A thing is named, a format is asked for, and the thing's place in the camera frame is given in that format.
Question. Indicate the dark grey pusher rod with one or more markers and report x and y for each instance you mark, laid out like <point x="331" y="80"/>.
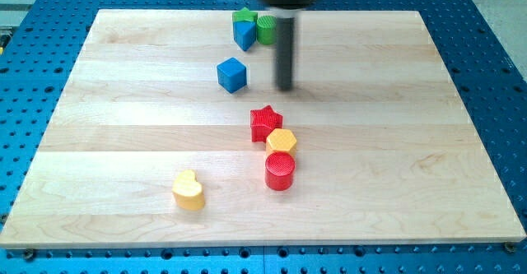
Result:
<point x="284" y="52"/>

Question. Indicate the green star block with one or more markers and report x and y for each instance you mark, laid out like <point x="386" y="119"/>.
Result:
<point x="244" y="15"/>

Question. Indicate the red star block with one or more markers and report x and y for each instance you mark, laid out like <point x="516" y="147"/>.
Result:
<point x="263" y="122"/>

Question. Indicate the yellow hexagon block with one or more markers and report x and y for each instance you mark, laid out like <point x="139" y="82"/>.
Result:
<point x="281" y="140"/>

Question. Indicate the green cylinder block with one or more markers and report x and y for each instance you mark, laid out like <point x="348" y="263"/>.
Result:
<point x="266" y="29"/>

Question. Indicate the blue triangle block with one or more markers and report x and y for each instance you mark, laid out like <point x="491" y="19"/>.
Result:
<point x="245" y="33"/>

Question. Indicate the blue cube block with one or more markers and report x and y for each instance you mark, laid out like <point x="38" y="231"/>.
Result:
<point x="232" y="75"/>

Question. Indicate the red cylinder block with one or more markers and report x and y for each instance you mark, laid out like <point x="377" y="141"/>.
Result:
<point x="279" y="171"/>

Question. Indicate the wooden board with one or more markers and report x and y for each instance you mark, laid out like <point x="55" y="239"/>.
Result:
<point x="386" y="151"/>

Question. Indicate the yellow heart block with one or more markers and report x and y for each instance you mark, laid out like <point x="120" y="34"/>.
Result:
<point x="188" y="191"/>

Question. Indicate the blue perforated table plate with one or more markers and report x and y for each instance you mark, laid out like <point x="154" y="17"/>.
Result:
<point x="42" y="52"/>

